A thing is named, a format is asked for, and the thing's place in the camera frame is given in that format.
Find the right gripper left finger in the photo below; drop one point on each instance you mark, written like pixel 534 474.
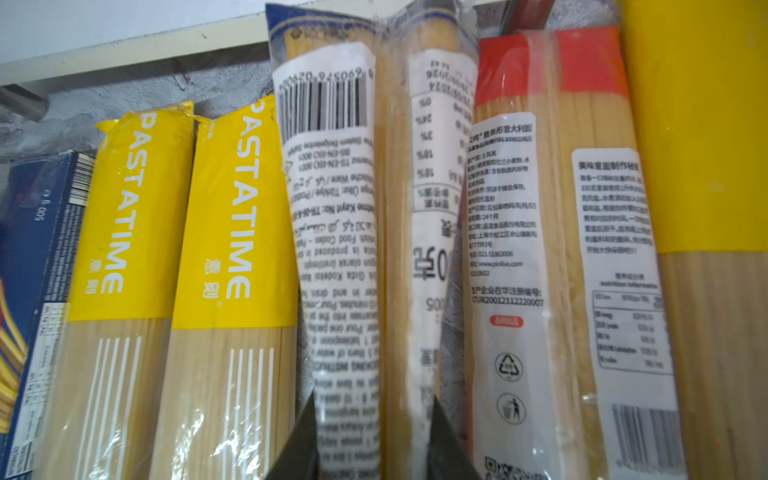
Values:
pixel 299 459

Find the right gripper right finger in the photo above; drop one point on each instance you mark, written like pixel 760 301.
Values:
pixel 446 459

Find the red spaghetti pack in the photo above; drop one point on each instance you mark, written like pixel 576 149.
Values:
pixel 570 373

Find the blue white-label spaghetti pack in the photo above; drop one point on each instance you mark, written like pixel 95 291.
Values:
pixel 375 118

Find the white two-tier shelf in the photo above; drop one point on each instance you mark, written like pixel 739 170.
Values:
pixel 49 39

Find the yellow pastatime spaghetti pack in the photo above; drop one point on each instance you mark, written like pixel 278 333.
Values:
pixel 109 372
pixel 228 398

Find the blue Barilla spaghetti box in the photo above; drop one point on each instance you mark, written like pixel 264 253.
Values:
pixel 43 199

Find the yellow spaghetti pack far right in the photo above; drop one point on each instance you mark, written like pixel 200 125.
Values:
pixel 698 80

